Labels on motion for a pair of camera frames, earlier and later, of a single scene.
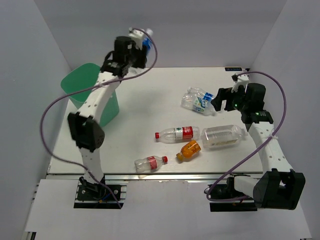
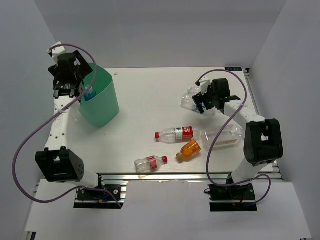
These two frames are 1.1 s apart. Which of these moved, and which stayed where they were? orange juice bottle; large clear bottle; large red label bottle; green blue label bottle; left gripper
Moved: left gripper
Stayed: green blue label bottle; orange juice bottle; large clear bottle; large red label bottle
